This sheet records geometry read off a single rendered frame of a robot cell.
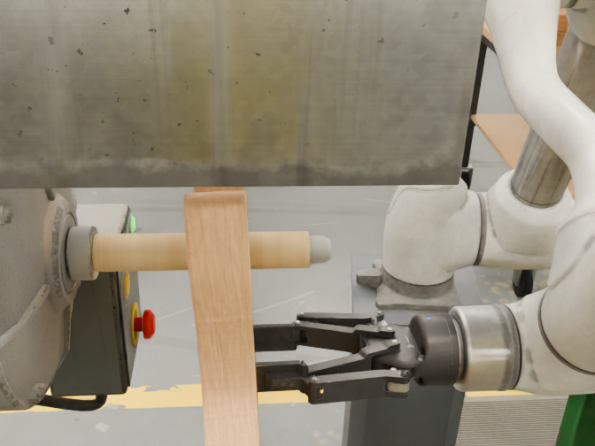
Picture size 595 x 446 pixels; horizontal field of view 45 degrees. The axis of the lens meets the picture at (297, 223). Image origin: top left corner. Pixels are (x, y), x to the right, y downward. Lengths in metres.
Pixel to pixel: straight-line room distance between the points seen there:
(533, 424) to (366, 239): 1.19
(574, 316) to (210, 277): 0.32
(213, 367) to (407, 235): 0.90
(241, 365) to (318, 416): 1.69
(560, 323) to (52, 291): 0.44
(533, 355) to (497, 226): 0.72
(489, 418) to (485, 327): 1.61
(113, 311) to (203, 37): 0.56
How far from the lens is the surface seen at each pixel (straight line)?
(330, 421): 2.26
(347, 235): 3.19
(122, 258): 0.61
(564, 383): 0.77
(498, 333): 0.76
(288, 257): 0.61
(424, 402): 1.63
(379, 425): 1.67
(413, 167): 0.43
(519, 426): 2.37
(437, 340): 0.75
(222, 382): 0.60
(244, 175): 0.42
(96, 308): 0.90
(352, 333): 0.77
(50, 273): 0.60
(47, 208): 0.60
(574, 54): 1.21
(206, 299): 0.54
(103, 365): 0.95
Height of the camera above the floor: 1.57
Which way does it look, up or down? 29 degrees down
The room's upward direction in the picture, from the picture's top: 2 degrees clockwise
